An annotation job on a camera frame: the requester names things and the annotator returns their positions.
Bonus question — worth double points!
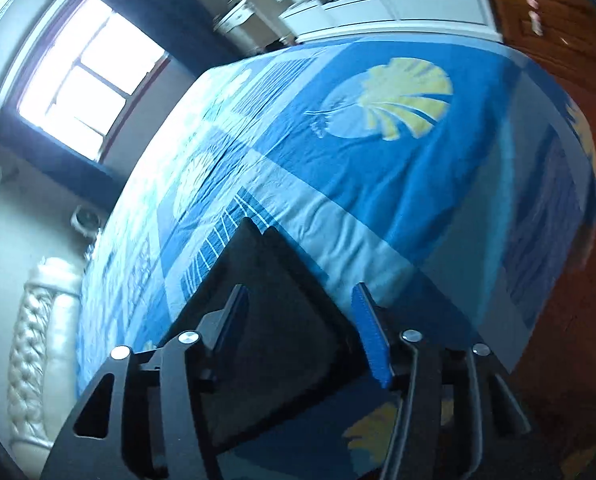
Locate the blue curtain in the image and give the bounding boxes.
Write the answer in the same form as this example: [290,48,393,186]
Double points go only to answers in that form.
[0,110,127,212]
[102,0,245,76]

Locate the blue patterned bed cover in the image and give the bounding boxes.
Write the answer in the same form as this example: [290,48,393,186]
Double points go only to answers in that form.
[74,39,596,480]

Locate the brown wooden wardrobe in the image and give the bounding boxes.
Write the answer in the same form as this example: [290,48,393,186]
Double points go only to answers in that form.
[480,0,596,106]

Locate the white desk fan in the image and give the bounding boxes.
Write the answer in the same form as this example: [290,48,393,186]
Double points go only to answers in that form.
[70,205,102,240]

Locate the blue right curtain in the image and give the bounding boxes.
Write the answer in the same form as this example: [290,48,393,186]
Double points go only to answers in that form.
[102,0,245,76]

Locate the white tv cabinet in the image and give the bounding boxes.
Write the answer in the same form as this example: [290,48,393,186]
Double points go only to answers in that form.
[277,0,503,44]

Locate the white dressing table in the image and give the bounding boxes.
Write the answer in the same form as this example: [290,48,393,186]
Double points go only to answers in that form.
[213,0,296,56]

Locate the black pants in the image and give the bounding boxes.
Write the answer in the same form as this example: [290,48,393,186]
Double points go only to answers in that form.
[161,218,368,452]

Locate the bright bedroom window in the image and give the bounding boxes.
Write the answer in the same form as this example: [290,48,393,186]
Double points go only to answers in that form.
[17,0,167,162]

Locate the cream tufted leather headboard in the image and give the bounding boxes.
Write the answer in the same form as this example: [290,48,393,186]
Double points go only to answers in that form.
[7,257,82,448]

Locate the blue left curtain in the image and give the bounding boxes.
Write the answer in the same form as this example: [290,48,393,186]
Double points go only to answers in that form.
[0,110,127,212]

